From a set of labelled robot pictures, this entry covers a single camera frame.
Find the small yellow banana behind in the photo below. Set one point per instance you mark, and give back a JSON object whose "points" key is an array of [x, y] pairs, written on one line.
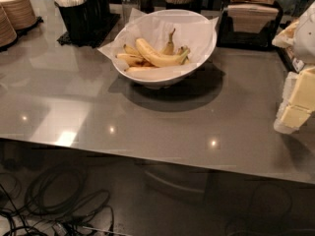
{"points": [[130, 50]]}

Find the spotted yellow banana left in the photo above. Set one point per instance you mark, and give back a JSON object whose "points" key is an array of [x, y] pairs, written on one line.
{"points": [[133, 60]]}

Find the black cutlery holder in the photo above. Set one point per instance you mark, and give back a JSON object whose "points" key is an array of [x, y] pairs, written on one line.
{"points": [[97, 10], [75, 21]]}

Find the yellow banana with upright stem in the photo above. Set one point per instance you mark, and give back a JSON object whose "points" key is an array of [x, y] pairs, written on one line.
{"points": [[169, 47]]}

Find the stack of paper bowls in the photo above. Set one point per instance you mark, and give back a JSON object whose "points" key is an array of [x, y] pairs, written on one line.
{"points": [[20, 13]]}

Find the white bowl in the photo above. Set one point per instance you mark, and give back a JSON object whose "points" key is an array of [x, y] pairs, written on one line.
{"points": [[193, 66]]}

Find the black cutlery holder rear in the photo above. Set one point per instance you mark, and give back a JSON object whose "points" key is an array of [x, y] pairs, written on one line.
{"points": [[97, 10]]}

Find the black cutlery holder front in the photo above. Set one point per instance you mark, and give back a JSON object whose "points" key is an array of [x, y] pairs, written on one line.
{"points": [[75, 21]]}

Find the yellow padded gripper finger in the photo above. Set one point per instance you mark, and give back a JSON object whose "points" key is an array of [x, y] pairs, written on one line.
{"points": [[302, 100]]}

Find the large yellow banana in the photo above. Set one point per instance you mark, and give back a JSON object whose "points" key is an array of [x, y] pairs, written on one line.
{"points": [[158, 59]]}

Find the white paper liner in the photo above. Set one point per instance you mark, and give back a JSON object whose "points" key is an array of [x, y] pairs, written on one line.
{"points": [[183, 33]]}

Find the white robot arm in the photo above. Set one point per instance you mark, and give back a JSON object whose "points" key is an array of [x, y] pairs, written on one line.
{"points": [[300, 36]]}

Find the black napkin dispenser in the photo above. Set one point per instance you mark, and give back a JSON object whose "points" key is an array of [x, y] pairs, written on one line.
{"points": [[248, 25]]}

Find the pale banana at front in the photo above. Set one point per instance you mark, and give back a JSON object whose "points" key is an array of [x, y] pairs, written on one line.
{"points": [[139, 69]]}

